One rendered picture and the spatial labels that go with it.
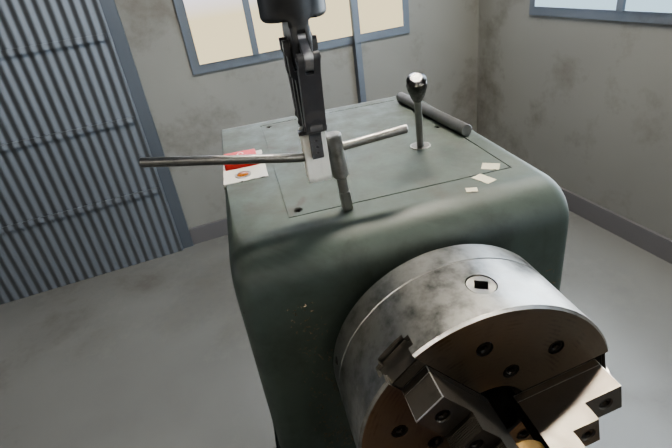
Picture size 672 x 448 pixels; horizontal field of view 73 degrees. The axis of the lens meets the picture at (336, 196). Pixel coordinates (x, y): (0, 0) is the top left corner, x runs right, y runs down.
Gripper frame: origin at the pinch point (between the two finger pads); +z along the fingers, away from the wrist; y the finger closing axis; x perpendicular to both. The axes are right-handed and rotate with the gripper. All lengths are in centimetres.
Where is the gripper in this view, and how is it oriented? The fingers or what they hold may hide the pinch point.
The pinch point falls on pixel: (315, 153)
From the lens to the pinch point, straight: 58.6
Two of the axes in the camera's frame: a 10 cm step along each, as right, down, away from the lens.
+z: 1.2, 8.8, 4.6
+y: 2.3, 4.3, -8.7
